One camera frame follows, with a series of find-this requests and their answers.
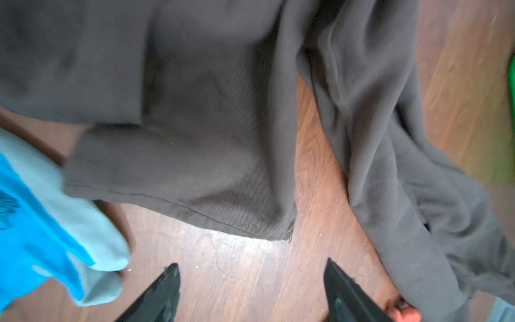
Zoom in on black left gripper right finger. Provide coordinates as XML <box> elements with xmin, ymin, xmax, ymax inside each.
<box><xmin>323</xmin><ymin>258</ymin><xmax>392</xmax><ymax>322</ymax></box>

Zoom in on brown trousers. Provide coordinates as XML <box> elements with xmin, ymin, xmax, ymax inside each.
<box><xmin>1</xmin><ymin>1</ymin><xmax>514</xmax><ymax>321</ymax></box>

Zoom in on red rubber glove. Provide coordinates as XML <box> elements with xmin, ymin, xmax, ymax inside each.
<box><xmin>386</xmin><ymin>299</ymin><xmax>422</xmax><ymax>322</ymax></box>

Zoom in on blue grey work glove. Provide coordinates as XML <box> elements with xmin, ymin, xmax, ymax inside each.
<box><xmin>1</xmin><ymin>130</ymin><xmax>130</xmax><ymax>309</ymax></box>

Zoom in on green plastic basket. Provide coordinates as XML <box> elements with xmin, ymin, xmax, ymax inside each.
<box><xmin>507</xmin><ymin>56</ymin><xmax>515</xmax><ymax>130</ymax></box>

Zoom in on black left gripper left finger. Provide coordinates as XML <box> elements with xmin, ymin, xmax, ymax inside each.
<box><xmin>115</xmin><ymin>263</ymin><xmax>181</xmax><ymax>322</ymax></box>

